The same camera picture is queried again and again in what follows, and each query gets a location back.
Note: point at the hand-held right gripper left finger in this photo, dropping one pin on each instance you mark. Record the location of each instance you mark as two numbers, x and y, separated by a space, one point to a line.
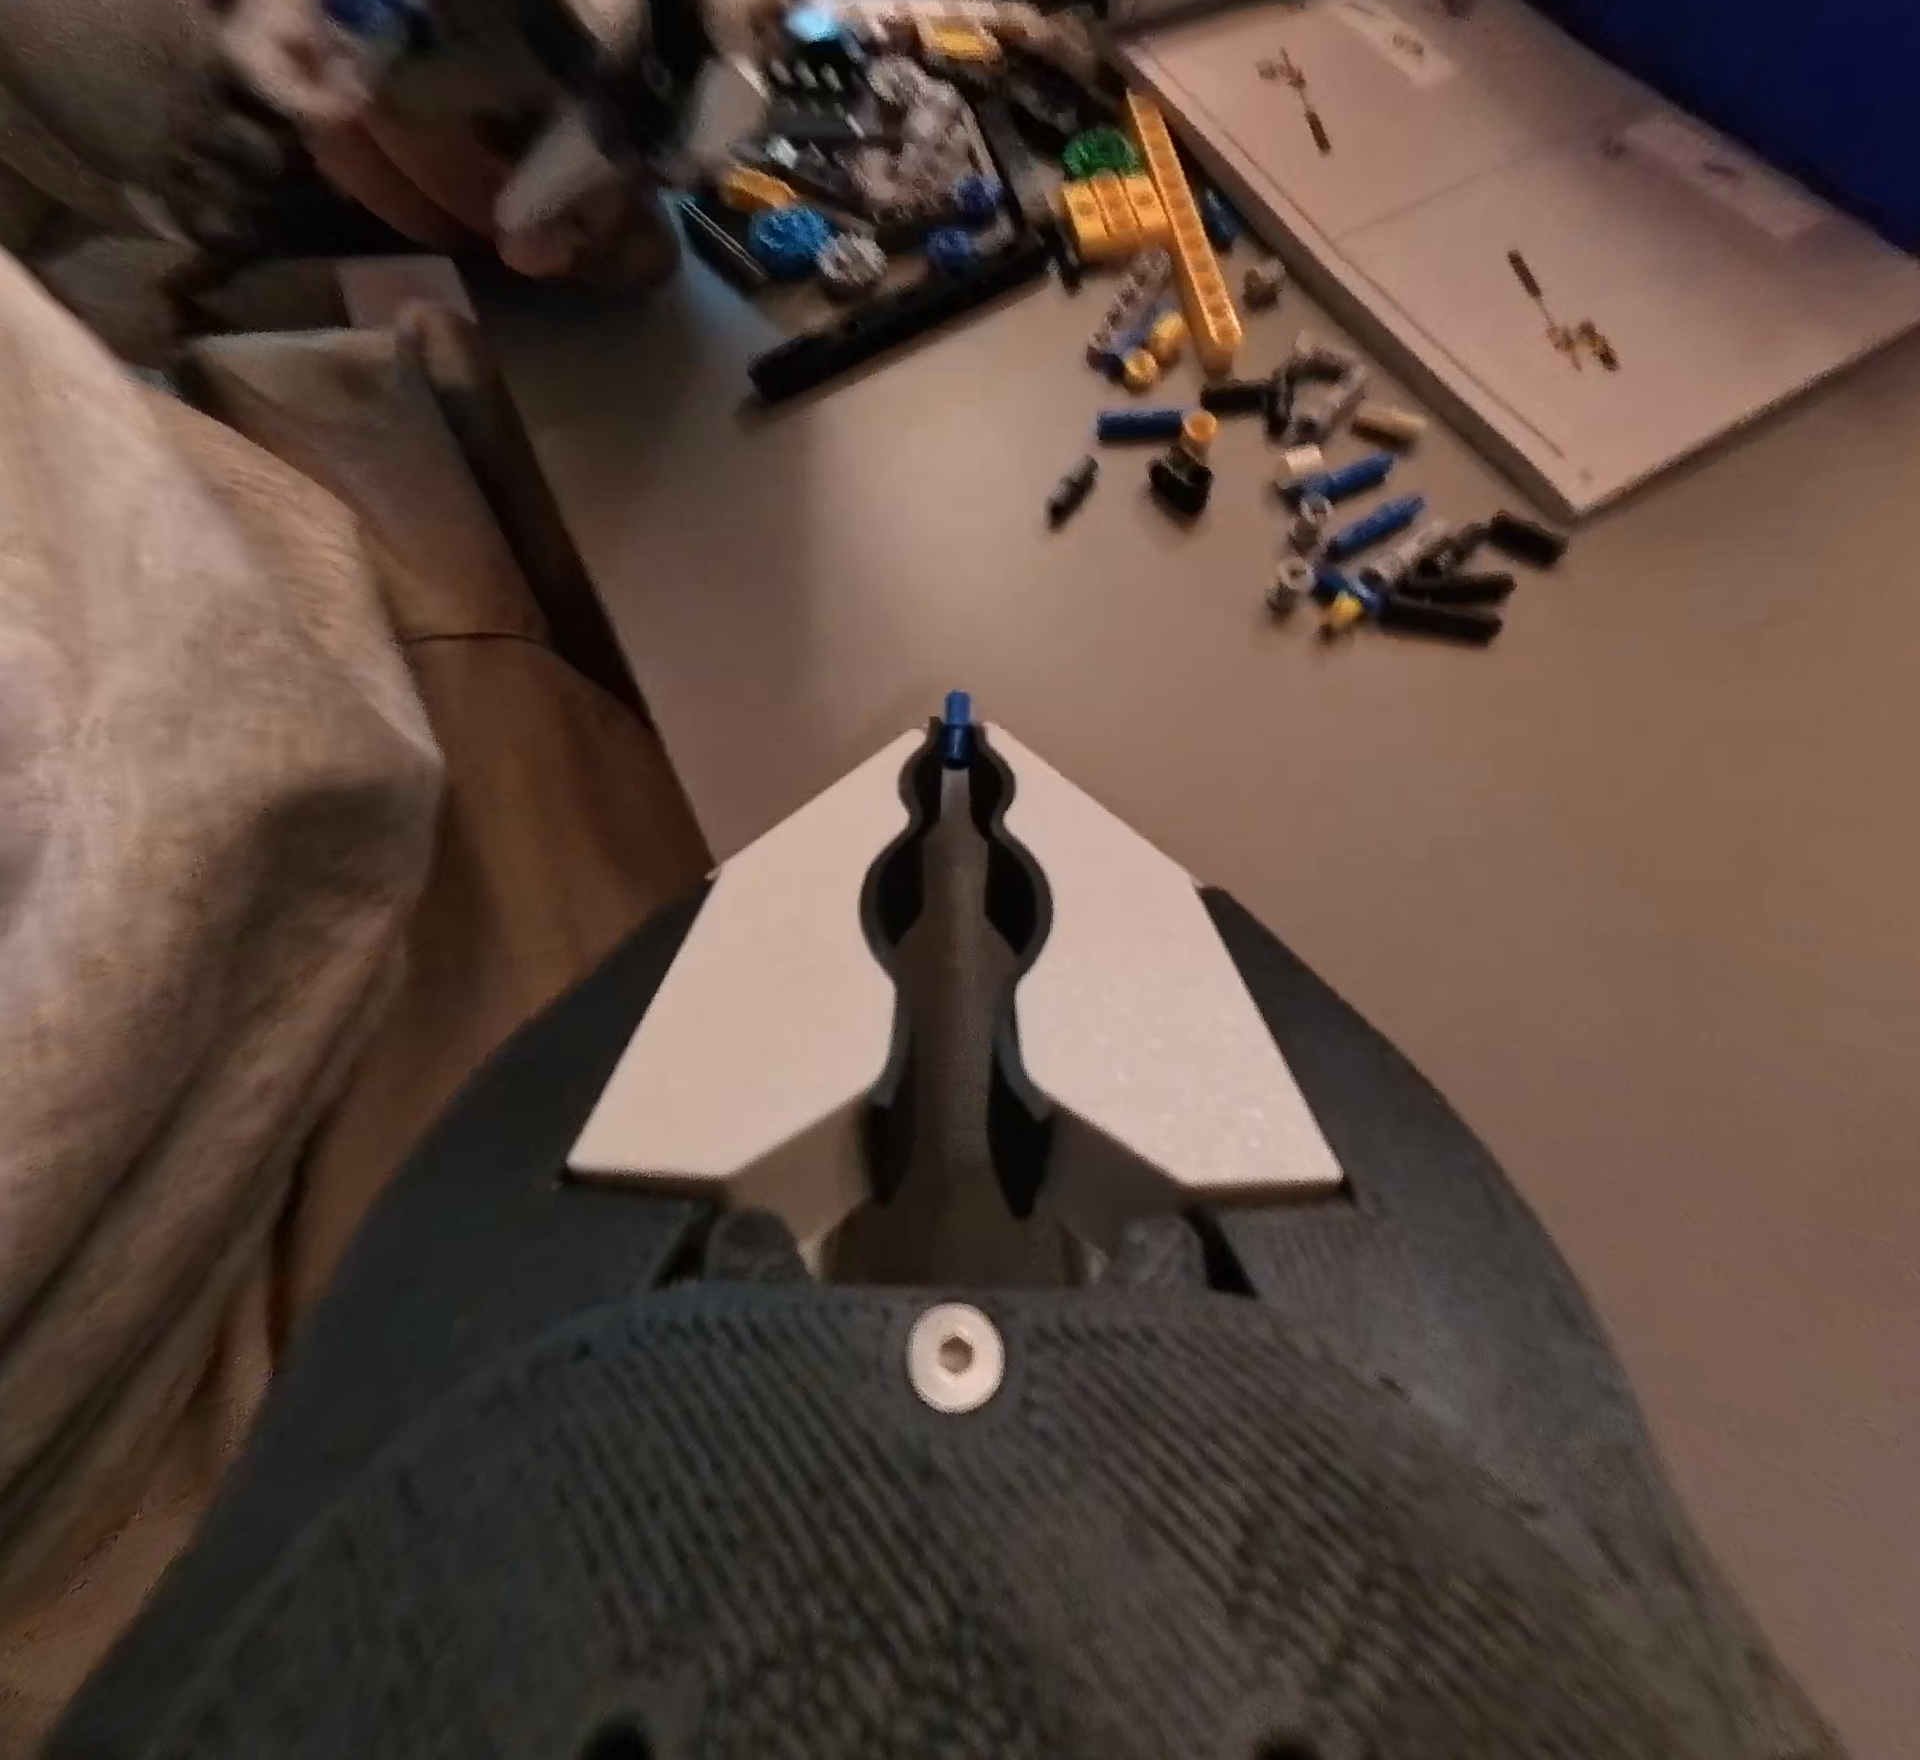
720 1025

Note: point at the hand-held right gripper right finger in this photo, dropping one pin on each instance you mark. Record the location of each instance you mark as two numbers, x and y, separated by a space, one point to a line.
1163 1041

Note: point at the blue lego pin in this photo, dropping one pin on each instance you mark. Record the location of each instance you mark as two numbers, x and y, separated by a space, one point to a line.
956 711

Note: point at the person's left forearm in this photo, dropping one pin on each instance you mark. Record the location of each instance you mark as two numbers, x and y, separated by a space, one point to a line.
90 22

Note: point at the yellow lego piece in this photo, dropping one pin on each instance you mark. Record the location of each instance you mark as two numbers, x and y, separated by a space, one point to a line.
757 189

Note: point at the blue lego gear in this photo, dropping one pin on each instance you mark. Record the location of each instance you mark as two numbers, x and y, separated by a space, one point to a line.
786 241

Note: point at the pile of lego pieces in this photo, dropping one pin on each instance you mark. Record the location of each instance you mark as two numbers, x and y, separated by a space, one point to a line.
931 125

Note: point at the white lego gear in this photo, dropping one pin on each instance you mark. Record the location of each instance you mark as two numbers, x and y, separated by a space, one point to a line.
855 261

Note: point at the long black lego beam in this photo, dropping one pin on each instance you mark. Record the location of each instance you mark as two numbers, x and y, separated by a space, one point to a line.
886 324

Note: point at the green lego gear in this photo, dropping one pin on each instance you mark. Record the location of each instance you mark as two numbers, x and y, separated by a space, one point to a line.
1100 156

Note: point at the black lego connector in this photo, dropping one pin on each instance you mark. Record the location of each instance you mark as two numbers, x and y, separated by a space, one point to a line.
1181 485

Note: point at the black lego pin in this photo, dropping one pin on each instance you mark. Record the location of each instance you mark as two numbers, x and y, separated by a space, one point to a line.
1071 490

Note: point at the yellow lego bush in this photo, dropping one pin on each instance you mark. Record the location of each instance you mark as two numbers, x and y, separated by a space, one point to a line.
1196 426

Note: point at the blue lego axle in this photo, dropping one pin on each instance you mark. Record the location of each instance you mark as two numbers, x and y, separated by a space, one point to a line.
1139 426

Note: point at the long yellow lego beam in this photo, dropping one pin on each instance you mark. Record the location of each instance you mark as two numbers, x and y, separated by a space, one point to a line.
1185 238

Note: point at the blue lego box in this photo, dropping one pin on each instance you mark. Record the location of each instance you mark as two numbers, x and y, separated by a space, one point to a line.
1769 36

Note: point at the person's left hand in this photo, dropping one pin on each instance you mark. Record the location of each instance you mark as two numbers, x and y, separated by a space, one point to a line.
437 192

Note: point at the open instruction booklet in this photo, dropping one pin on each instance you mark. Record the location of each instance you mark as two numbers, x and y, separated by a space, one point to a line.
1501 186

